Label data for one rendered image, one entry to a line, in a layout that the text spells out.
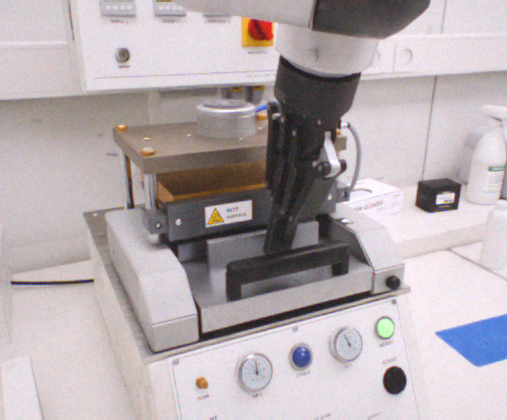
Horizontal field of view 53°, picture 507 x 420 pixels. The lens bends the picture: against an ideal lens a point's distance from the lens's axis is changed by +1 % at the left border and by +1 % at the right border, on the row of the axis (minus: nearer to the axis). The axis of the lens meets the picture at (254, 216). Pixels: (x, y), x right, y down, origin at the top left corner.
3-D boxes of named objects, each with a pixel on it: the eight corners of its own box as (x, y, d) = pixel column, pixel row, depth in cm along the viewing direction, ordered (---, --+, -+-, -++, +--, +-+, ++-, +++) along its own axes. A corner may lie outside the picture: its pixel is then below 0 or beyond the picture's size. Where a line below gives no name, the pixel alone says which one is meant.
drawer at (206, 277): (139, 238, 79) (134, 191, 76) (265, 216, 87) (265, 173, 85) (202, 340, 54) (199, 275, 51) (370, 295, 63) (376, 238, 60)
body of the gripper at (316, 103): (263, 43, 47) (250, 131, 52) (306, 85, 41) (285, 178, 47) (333, 41, 49) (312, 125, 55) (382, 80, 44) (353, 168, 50)
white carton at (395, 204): (297, 222, 121) (298, 193, 119) (364, 204, 134) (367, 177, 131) (332, 239, 112) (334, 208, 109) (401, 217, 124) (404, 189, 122)
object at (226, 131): (110, 178, 79) (101, 93, 74) (285, 157, 91) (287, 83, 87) (149, 233, 59) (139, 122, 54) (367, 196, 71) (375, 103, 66)
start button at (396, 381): (383, 393, 63) (379, 370, 63) (401, 386, 64) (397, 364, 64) (391, 396, 61) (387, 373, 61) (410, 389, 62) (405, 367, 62)
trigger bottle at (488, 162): (458, 198, 137) (473, 105, 128) (477, 193, 141) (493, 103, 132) (487, 208, 130) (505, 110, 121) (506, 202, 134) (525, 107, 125)
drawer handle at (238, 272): (225, 293, 56) (224, 260, 54) (339, 267, 61) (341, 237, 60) (232, 301, 54) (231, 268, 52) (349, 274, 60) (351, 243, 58)
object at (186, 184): (141, 187, 75) (136, 123, 71) (274, 170, 83) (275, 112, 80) (175, 228, 60) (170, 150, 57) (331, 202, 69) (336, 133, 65)
